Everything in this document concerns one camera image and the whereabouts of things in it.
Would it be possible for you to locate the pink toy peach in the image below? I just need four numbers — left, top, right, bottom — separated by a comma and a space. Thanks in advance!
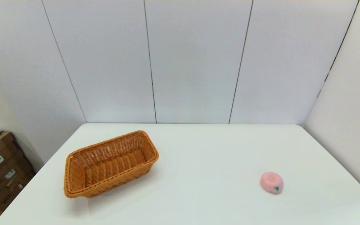
260, 172, 284, 194

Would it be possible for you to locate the orange woven wicker basket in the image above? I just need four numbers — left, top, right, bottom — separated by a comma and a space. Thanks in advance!
63, 130, 159, 198

